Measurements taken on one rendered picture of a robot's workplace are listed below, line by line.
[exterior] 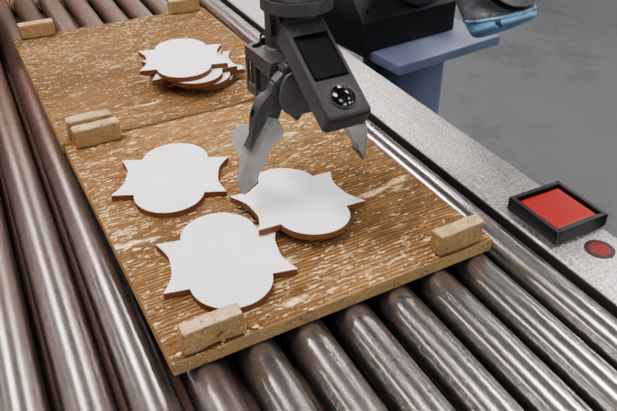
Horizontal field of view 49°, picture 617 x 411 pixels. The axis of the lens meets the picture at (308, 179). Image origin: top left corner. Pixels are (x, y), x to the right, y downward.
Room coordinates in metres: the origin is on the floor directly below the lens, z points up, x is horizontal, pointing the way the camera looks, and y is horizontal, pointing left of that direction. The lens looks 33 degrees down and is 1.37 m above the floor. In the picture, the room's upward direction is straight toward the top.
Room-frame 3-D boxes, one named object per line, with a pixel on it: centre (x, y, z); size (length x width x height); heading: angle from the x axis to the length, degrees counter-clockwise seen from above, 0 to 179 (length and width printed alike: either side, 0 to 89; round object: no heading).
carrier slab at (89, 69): (1.01, 0.26, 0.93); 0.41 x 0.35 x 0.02; 28
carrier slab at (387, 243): (0.65, 0.06, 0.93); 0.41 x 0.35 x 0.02; 29
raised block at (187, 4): (1.25, 0.24, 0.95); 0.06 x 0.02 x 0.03; 118
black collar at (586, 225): (0.62, -0.28, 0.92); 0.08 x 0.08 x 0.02; 27
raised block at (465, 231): (0.54, -0.15, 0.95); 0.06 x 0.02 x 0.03; 119
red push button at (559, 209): (0.62, -0.28, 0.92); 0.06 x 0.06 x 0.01; 27
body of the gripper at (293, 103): (0.64, 0.01, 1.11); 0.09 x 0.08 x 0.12; 29
